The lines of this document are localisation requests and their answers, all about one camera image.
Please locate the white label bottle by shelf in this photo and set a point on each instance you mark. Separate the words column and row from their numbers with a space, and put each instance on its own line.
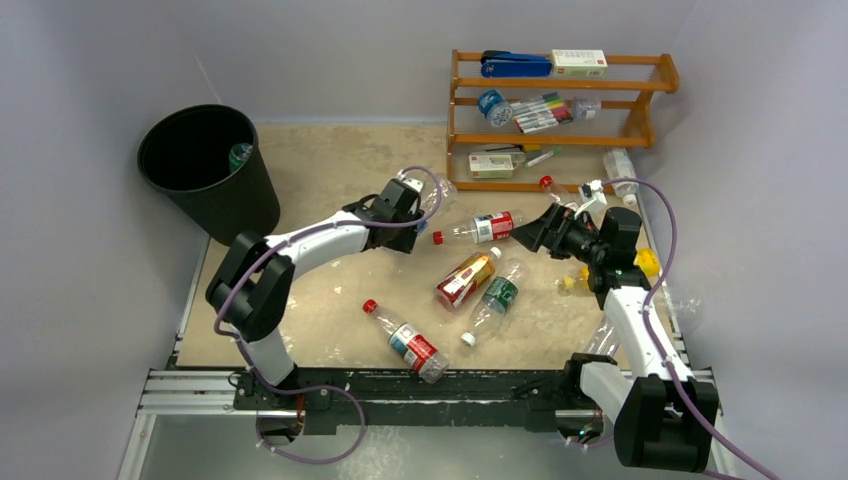
column 620, row 169

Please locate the red cap red label bottle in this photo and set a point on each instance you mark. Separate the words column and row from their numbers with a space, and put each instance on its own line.
column 421, row 355

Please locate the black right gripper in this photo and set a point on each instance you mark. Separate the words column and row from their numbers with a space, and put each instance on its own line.
column 553, row 230

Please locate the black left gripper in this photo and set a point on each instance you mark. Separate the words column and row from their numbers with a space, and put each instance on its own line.
column 403, row 244

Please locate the pack of coloured markers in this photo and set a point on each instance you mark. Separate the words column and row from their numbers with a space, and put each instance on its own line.
column 540, row 112

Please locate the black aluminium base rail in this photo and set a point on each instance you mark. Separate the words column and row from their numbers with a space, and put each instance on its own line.
column 539, row 401

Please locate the green white marker pen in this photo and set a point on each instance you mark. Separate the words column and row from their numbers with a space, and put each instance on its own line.
column 543, row 157

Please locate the dark green label bottle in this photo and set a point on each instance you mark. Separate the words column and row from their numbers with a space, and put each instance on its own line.
column 489, row 317

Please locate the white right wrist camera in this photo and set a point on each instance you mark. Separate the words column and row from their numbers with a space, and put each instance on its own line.
column 593, row 198

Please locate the yellow lemon drink bottle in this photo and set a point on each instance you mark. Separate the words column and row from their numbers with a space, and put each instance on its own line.
column 645, row 259

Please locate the orange wooden shelf rack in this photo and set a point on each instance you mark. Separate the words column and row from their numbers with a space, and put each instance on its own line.
column 624, row 120

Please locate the red gold label bottle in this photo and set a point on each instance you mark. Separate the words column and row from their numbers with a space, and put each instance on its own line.
column 467, row 278

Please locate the black plastic waste bin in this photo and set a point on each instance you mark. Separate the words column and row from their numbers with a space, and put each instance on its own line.
column 185, row 158

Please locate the blue label plastic bottle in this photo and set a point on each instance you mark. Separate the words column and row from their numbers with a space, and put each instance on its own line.
column 438, row 189

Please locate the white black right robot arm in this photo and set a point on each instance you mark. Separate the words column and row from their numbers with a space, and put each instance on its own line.
column 660, row 416

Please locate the white green stapler box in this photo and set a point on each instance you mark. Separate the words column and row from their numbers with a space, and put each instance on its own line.
column 489, row 165

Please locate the small clear jar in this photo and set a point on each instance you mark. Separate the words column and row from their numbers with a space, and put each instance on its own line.
column 585, row 109

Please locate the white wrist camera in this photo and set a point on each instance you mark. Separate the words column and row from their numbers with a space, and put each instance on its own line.
column 593, row 198
column 410, row 182

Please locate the green label plastic bottle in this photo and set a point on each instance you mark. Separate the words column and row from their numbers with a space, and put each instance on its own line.
column 238, row 155

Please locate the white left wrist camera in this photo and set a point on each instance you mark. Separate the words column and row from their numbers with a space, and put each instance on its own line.
column 410, row 182

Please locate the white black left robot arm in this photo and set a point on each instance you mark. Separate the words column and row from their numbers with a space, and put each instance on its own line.
column 250, row 289

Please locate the blue stapler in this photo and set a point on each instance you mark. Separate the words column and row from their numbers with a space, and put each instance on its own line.
column 505, row 64

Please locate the white green box top shelf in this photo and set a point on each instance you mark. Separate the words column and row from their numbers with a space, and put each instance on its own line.
column 578, row 63

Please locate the red white label bottle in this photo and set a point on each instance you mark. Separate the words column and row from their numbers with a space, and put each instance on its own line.
column 481, row 229

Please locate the clear bottle under right arm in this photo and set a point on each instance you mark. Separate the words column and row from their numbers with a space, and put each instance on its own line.
column 604, row 341

